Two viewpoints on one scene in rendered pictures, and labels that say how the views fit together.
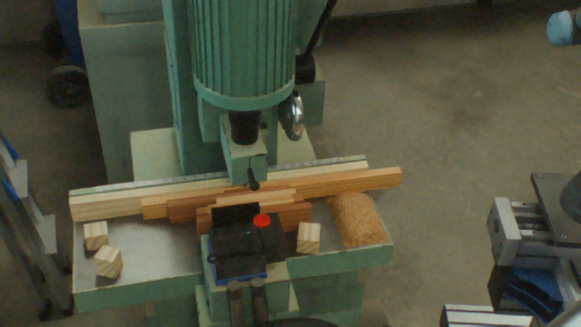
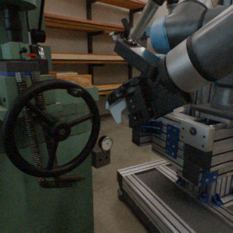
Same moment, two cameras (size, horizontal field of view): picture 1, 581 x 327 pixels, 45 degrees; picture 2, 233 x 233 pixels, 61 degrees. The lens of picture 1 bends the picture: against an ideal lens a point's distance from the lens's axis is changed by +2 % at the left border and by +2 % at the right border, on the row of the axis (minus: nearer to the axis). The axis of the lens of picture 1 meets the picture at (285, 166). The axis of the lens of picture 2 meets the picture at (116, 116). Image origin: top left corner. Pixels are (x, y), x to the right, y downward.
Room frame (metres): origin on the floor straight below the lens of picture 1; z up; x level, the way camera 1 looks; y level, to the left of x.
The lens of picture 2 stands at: (0.12, 0.08, 0.99)
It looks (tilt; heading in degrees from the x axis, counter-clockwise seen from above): 15 degrees down; 335
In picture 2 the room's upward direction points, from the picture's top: straight up
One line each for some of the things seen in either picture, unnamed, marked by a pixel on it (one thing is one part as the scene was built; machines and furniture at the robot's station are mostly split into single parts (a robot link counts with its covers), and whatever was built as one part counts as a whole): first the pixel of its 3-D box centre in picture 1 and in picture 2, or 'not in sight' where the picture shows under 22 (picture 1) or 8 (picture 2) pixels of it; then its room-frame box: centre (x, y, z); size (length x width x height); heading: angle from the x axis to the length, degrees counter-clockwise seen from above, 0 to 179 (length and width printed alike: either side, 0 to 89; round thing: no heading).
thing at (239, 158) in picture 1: (244, 149); (16, 54); (1.03, 0.08, 1.03); 0.14 x 0.07 x 0.09; 14
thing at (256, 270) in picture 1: (247, 246); (25, 65); (0.82, 0.06, 0.99); 0.13 x 0.11 x 0.06; 104
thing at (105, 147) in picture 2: not in sight; (104, 144); (0.87, -0.23, 0.65); 0.06 x 0.04 x 0.08; 104
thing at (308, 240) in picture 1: (308, 238); not in sight; (0.91, -0.05, 0.92); 0.05 x 0.04 x 0.04; 176
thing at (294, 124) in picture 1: (292, 112); (38, 57); (1.17, -0.01, 1.02); 0.12 x 0.03 x 0.12; 14
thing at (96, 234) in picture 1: (97, 235); not in sight; (0.89, 0.35, 0.92); 0.04 x 0.04 x 0.04; 17
